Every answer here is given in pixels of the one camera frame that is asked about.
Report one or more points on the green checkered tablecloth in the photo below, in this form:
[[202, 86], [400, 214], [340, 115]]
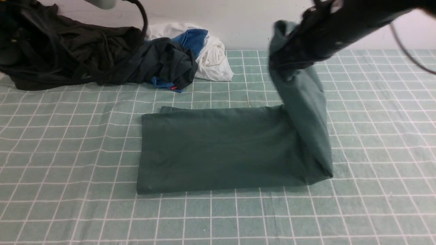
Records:
[[69, 163]]

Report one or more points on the green long-sleeved shirt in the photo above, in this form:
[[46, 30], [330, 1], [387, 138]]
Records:
[[222, 149]]

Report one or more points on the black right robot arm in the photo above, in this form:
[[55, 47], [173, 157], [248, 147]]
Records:
[[363, 17]]

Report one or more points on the dark grey garment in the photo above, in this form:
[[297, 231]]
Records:
[[163, 59]]

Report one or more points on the blue garment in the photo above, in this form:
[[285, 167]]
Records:
[[191, 42]]

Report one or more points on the white garment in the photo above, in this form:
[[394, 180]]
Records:
[[212, 61]]

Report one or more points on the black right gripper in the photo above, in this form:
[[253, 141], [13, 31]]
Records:
[[298, 46]]

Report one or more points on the dark olive hoodie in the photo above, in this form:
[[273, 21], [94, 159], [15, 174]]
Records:
[[73, 53]]

